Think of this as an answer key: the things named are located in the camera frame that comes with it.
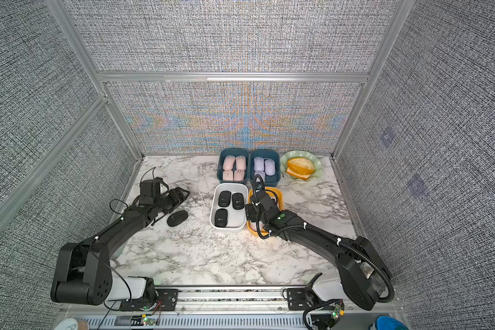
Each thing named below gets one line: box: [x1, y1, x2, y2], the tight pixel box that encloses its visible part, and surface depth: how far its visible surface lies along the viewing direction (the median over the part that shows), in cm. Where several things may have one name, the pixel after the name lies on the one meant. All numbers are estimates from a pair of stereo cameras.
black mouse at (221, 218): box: [214, 208, 228, 228], surface depth 94 cm
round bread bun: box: [286, 157, 315, 176], surface depth 108 cm
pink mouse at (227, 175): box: [222, 169, 234, 181], surface depth 109 cm
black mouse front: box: [217, 190, 232, 207], surface depth 101 cm
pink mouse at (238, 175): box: [233, 169, 245, 181], surface depth 109 cm
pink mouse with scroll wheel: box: [235, 155, 247, 171], surface depth 115 cm
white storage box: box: [209, 182, 249, 234], surface depth 99 cm
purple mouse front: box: [264, 158, 276, 176], surface depth 113 cm
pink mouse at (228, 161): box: [222, 155, 236, 171], surface depth 116 cm
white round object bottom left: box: [53, 317, 79, 330], surface depth 66 cm
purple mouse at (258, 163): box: [253, 156, 264, 172], surface depth 115 cm
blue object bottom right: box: [374, 314, 410, 330], surface depth 63 cm
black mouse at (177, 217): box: [166, 210, 189, 227], surface depth 94 cm
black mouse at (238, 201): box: [231, 192, 245, 210], surface depth 99 cm
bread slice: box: [286, 167, 311, 181], surface depth 108 cm
